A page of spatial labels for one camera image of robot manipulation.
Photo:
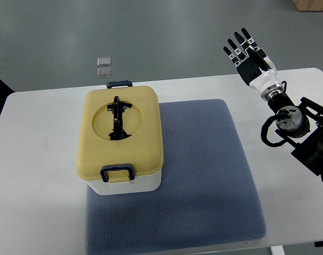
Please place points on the white table leg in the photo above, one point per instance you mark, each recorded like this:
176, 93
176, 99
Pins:
277, 250

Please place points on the yellow box lid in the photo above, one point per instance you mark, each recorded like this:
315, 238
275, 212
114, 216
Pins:
120, 135

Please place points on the wooden crate corner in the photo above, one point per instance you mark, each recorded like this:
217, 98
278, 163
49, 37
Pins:
309, 5

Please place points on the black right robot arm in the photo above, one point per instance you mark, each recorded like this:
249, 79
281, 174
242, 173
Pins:
301, 126

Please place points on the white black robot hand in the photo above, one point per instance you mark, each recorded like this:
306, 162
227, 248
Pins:
253, 65

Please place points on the upper metal floor plate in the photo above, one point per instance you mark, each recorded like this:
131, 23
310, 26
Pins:
104, 61

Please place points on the white storage box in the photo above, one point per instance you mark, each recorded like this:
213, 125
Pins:
119, 183

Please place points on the blue grey cushion mat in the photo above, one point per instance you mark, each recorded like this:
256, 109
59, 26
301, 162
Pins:
207, 194

